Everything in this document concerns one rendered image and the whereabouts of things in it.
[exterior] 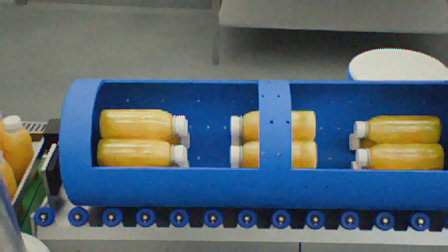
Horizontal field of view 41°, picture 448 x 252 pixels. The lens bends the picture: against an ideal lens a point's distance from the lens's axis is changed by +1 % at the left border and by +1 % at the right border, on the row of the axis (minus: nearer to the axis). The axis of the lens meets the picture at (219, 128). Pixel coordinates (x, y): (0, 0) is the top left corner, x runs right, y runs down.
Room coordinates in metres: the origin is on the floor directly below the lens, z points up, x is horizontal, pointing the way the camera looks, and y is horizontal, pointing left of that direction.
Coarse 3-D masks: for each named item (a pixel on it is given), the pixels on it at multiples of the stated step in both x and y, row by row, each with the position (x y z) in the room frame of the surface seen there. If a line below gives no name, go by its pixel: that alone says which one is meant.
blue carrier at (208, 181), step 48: (96, 96) 1.07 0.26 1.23; (144, 96) 1.22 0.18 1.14; (192, 96) 1.22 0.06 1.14; (240, 96) 1.21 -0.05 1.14; (288, 96) 1.05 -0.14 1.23; (336, 96) 1.20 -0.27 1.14; (384, 96) 1.20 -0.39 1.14; (432, 96) 1.19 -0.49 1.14; (96, 144) 1.20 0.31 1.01; (192, 144) 1.20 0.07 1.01; (288, 144) 0.97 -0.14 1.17; (336, 144) 1.19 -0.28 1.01; (96, 192) 0.96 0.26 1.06; (144, 192) 0.95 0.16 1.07; (192, 192) 0.95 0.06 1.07; (240, 192) 0.94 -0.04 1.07; (288, 192) 0.94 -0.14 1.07; (336, 192) 0.94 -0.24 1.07; (384, 192) 0.93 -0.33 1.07; (432, 192) 0.93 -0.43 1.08
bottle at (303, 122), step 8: (248, 112) 1.10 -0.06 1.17; (256, 112) 1.09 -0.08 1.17; (296, 112) 1.08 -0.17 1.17; (304, 112) 1.08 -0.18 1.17; (312, 112) 1.08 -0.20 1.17; (240, 120) 1.08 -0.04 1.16; (248, 120) 1.07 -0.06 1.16; (256, 120) 1.07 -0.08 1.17; (296, 120) 1.06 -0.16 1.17; (304, 120) 1.06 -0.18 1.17; (312, 120) 1.06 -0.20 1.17; (240, 128) 1.07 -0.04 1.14; (248, 128) 1.06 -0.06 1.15; (256, 128) 1.05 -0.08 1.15; (296, 128) 1.05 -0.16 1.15; (304, 128) 1.05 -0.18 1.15; (312, 128) 1.05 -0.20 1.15; (248, 136) 1.06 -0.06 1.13; (256, 136) 1.05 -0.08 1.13; (296, 136) 1.05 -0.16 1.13; (304, 136) 1.05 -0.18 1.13; (312, 136) 1.05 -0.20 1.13
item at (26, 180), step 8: (40, 144) 1.25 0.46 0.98; (40, 152) 1.23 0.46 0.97; (32, 160) 1.18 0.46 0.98; (40, 160) 1.22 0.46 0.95; (32, 168) 1.16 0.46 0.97; (24, 176) 1.12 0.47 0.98; (32, 176) 1.15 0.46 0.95; (24, 184) 1.10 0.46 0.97; (16, 192) 1.06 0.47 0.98; (24, 192) 1.09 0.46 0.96; (16, 200) 1.04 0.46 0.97; (16, 208) 1.03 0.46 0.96
